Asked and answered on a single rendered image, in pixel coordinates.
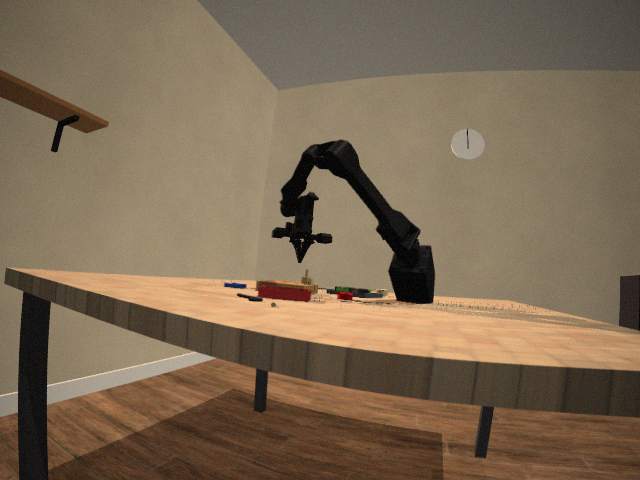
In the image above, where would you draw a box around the red tray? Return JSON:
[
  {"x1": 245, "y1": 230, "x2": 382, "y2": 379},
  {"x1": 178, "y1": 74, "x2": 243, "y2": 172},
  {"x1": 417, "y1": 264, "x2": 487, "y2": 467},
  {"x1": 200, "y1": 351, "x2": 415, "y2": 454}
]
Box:
[{"x1": 258, "y1": 286, "x2": 311, "y2": 302}]

